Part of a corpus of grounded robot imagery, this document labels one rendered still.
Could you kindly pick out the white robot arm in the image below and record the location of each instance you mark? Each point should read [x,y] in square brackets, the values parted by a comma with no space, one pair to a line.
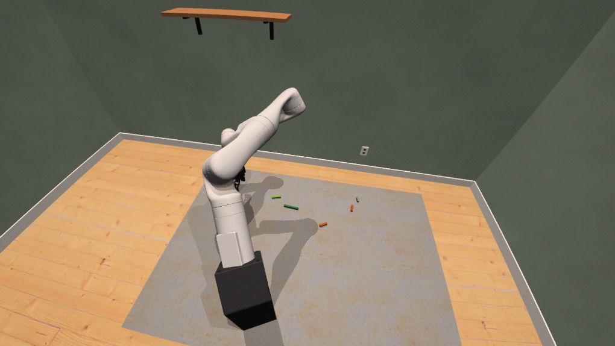
[219,170]

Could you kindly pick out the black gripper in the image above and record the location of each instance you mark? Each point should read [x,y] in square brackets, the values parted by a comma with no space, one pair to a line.
[238,178]

